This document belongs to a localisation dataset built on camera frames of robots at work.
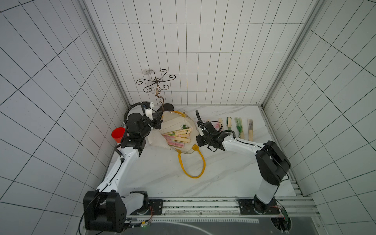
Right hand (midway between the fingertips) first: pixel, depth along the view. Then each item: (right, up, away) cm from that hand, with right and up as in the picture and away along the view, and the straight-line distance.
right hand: (199, 134), depth 93 cm
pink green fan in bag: (-14, -4, +3) cm, 15 cm away
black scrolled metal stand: (-27, +34, -1) cm, 43 cm away
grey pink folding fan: (+38, +2, +10) cm, 40 cm away
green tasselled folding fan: (+31, +5, +13) cm, 34 cm away
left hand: (-22, +13, -15) cm, 29 cm away
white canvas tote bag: (-16, +8, +2) cm, 18 cm away
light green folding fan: (+24, +6, +14) cm, 28 cm away
